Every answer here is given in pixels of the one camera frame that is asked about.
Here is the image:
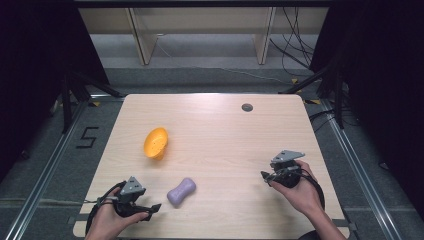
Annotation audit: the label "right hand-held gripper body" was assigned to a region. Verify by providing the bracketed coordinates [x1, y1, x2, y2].
[269, 149, 306, 190]

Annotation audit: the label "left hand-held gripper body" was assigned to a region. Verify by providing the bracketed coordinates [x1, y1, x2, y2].
[113, 176, 153, 219]

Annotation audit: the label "person's right hand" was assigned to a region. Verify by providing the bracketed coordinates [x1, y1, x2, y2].
[269, 159, 325, 218]

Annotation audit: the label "person's left hand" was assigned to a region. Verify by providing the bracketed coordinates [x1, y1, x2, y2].
[85, 187, 150, 240]

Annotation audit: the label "purple soap bar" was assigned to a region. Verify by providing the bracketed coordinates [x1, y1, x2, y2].
[166, 177, 197, 209]

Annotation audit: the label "orange fruit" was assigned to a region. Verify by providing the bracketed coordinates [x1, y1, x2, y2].
[143, 126, 170, 161]

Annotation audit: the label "black metal stand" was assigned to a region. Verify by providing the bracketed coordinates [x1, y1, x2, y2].
[60, 70, 124, 135]
[279, 54, 348, 130]

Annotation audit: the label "black curtain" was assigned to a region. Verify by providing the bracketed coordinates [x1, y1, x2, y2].
[0, 0, 110, 181]
[309, 0, 424, 219]

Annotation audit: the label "light wooden bench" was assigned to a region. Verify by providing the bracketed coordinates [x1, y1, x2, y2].
[78, 6, 330, 66]

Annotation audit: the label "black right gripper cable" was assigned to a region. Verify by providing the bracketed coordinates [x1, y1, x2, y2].
[299, 169, 326, 212]

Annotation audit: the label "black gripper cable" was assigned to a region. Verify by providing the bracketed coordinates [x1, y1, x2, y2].
[299, 169, 326, 212]
[85, 180, 128, 236]

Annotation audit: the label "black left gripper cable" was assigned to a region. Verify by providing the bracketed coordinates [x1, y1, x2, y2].
[85, 180, 128, 236]

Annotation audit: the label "metal floor rail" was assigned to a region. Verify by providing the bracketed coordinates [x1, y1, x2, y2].
[2, 98, 88, 240]
[320, 99, 404, 240]

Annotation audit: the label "black hanging cables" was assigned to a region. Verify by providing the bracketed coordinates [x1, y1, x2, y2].
[269, 6, 317, 78]

